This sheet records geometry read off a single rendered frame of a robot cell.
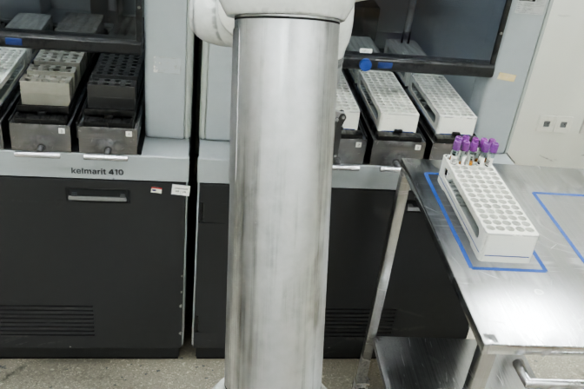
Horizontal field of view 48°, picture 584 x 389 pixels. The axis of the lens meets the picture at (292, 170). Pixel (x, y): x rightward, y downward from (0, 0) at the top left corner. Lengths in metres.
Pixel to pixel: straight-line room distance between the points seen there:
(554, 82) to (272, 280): 2.66
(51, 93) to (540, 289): 1.15
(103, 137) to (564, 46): 2.15
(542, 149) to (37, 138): 2.39
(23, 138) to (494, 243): 1.07
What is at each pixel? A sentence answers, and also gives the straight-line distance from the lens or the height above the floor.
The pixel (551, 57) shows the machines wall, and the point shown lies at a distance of 3.12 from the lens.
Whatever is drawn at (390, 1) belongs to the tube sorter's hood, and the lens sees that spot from 1.58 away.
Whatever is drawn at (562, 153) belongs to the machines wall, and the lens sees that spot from 3.38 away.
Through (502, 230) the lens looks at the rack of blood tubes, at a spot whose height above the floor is 0.87.
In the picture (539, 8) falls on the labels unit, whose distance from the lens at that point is 1.72.
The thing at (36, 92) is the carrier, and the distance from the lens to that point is 1.66.
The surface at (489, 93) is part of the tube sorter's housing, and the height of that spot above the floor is 0.91.
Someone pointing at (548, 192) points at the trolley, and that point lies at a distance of 1.54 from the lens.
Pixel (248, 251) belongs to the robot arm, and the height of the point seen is 1.14.
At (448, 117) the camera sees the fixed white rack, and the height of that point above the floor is 0.86.
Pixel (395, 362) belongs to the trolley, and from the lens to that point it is 1.77.
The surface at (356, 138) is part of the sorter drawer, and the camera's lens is 1.61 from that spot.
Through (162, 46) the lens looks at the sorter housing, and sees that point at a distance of 1.58.
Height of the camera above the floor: 1.50
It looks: 29 degrees down
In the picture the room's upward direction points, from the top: 7 degrees clockwise
